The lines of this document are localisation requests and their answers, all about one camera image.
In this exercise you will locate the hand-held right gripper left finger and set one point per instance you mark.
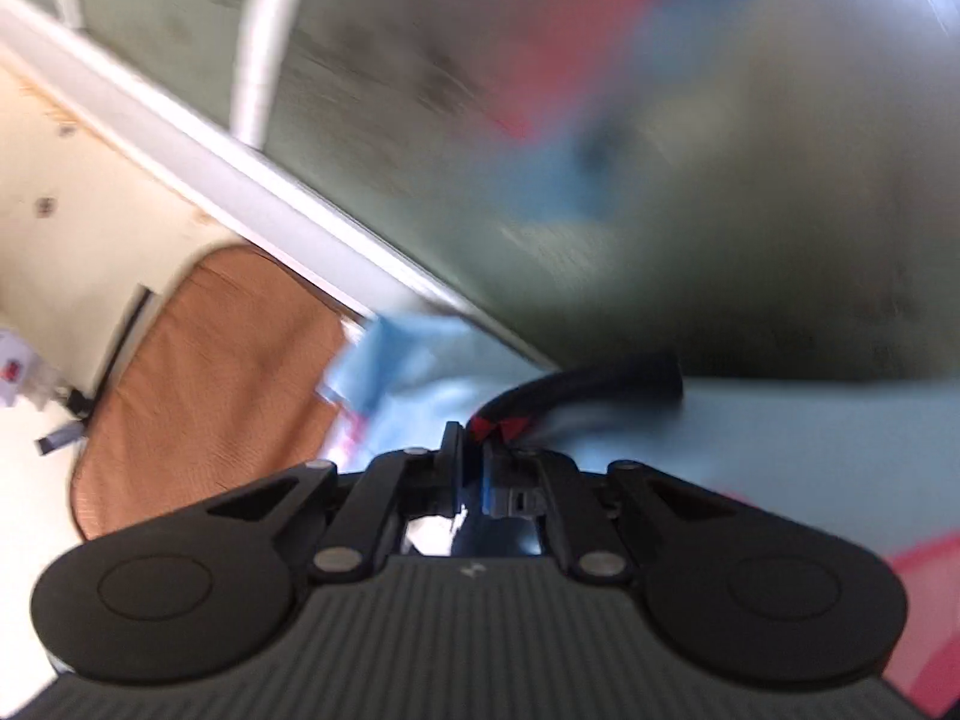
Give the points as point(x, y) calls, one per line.
point(452, 472)

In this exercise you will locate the black garment with red trim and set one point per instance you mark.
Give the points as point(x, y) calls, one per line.
point(600, 386)

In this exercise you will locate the white box with red mark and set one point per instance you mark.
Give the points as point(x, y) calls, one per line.
point(15, 371)

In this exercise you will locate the white metal rail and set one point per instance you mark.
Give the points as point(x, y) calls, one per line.
point(266, 37)

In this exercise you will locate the light blue printed bed sheet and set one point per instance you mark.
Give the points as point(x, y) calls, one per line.
point(787, 450)

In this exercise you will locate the brown perforated seat cushion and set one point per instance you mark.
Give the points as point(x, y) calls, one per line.
point(217, 390)

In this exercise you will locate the small wall sticker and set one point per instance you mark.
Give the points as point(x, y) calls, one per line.
point(46, 204)

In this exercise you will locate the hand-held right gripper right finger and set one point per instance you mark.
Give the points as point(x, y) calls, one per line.
point(491, 491)

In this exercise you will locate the frosted glass window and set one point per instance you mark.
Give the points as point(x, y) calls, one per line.
point(450, 90)

